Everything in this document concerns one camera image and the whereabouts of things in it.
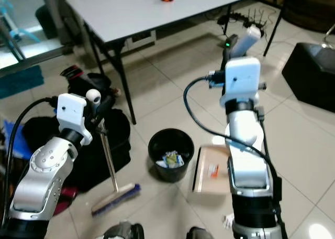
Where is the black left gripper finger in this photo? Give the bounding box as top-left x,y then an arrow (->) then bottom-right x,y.
98,95 -> 117,125

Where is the broom with purple bristles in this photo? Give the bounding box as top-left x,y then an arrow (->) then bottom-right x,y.
86,89 -> 141,216

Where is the beige long-handled dustpan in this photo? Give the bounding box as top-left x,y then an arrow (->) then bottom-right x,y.
192,26 -> 263,194

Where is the teal floor mat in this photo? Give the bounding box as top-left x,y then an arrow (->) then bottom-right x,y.
0,64 -> 45,100

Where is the black box with green light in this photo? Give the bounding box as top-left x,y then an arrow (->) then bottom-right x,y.
222,34 -> 238,49

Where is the black router with antennas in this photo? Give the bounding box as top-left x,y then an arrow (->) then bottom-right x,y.
238,7 -> 269,30

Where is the black and red case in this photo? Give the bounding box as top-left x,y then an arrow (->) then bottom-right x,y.
60,64 -> 109,96

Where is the large black bag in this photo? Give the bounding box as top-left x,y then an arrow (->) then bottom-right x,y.
20,110 -> 132,193

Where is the black round waste bin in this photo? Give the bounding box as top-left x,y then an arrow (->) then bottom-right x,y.
147,128 -> 195,183

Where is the crumpled wrapper trash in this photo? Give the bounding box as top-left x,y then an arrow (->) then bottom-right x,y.
157,150 -> 184,168

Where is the black square ottoman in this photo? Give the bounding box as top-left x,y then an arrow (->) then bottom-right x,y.
281,42 -> 335,113

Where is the blue cloth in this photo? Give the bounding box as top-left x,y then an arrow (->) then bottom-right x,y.
3,119 -> 28,162

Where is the dark wooden cabinet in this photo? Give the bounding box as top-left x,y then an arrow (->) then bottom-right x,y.
281,0 -> 335,33

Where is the light blue stand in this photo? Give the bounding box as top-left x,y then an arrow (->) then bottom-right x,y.
0,0 -> 41,47

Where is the white folding table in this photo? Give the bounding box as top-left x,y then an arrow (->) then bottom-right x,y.
65,0 -> 295,126

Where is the black rounded bin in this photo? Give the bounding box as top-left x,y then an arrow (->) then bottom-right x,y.
35,4 -> 60,39

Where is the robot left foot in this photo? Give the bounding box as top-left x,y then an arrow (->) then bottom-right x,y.
107,221 -> 145,239

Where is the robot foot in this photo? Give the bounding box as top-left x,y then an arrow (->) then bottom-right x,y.
107,221 -> 145,239
185,226 -> 216,239

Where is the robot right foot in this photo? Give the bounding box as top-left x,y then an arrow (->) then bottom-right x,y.
185,226 -> 216,239

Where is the white crumpled paper scrap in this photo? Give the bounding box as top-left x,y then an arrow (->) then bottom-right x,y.
222,213 -> 236,230

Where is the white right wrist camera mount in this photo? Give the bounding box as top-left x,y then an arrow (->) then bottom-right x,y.
220,58 -> 263,106

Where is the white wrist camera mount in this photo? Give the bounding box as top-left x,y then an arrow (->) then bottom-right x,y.
220,58 -> 263,106
57,93 -> 87,134

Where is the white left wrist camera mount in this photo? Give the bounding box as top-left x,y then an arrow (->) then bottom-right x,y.
57,93 -> 87,134

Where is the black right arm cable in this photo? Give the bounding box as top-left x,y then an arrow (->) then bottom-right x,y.
183,75 -> 289,239

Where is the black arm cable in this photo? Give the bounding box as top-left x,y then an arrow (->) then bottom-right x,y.
3,96 -> 59,224
183,75 -> 289,239

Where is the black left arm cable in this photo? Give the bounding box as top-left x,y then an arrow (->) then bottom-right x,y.
3,96 -> 59,224

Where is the chrome chair frame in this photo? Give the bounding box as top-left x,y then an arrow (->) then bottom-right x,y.
321,28 -> 335,50

